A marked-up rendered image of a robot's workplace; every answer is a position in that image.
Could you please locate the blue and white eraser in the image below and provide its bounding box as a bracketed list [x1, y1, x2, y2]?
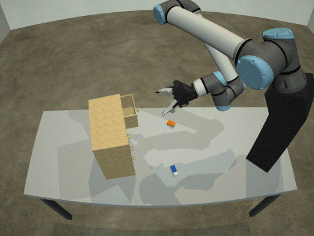
[171, 165, 178, 176]

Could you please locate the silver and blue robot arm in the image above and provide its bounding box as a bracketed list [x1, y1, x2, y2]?
[153, 0, 307, 111]

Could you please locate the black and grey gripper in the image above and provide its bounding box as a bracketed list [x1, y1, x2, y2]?
[155, 83, 198, 116]

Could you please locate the light wooden chest of drawers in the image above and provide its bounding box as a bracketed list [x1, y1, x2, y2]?
[89, 94, 136, 180]

